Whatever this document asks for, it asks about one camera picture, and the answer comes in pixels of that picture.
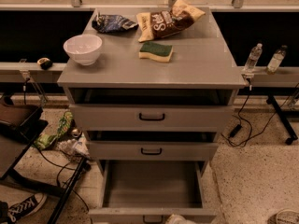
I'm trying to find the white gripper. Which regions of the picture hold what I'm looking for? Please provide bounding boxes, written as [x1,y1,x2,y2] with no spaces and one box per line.
[165,215,196,224]

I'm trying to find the grey bottom drawer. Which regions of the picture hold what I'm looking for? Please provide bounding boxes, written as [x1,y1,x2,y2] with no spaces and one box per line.
[89,161,216,224]

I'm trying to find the grey drawer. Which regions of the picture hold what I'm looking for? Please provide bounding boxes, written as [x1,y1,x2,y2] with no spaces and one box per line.
[89,161,216,224]
[70,105,233,133]
[87,141,218,161]

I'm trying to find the grey middle drawer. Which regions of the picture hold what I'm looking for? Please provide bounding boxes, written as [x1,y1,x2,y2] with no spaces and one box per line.
[87,141,218,161]

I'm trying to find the grey drawer cabinet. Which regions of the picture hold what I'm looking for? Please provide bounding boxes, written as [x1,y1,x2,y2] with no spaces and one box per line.
[57,7,247,179]

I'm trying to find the grey top drawer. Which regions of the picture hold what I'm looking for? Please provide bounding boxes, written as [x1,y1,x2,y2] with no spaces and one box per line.
[70,105,233,133]

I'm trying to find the grey knit shoe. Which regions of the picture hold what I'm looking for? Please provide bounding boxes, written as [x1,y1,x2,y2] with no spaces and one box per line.
[267,209,299,224]

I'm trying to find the clear plastic wrappers on floor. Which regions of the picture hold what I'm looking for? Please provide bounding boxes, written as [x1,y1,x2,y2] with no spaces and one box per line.
[57,135,91,161]

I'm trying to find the black canvas sneaker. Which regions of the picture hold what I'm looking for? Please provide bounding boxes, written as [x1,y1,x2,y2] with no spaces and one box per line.
[7,193,47,224]

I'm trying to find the black stand leg with wheel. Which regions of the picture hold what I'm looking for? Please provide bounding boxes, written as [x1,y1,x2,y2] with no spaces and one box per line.
[266,94,298,145]

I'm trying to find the green snack bag on floor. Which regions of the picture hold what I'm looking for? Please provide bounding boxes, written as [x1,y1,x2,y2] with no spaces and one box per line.
[33,111,73,150]

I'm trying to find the green yellow sponge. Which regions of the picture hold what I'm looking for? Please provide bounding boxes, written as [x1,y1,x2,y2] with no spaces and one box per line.
[138,41,173,63]

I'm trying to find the clear water bottle right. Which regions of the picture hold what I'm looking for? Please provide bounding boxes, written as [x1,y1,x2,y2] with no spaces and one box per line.
[266,45,288,75]

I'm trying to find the clear water bottle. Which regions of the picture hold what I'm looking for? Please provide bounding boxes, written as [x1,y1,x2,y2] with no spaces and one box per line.
[266,45,288,75]
[244,43,263,72]

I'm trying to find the clear water bottle left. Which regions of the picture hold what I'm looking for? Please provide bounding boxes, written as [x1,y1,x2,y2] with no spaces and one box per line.
[244,43,263,72]

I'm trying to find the white bowl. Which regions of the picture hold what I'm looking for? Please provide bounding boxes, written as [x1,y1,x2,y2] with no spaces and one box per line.
[64,35,103,65]

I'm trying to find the brown chip bag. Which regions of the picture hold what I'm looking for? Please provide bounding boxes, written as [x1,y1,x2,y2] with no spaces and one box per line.
[136,0,205,42]

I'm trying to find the black yellow tape measure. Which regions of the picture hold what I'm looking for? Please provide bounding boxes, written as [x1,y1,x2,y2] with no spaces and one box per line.
[37,58,52,70]

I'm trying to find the blue crumpled snack bag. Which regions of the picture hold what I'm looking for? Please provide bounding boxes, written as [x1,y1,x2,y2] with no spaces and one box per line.
[92,13,138,34]

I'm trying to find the black power cable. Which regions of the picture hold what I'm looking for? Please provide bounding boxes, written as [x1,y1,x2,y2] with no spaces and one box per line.
[221,77,299,148]

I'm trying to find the black cart frame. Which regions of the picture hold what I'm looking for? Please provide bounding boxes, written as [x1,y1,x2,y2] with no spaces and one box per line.
[0,96,88,224]

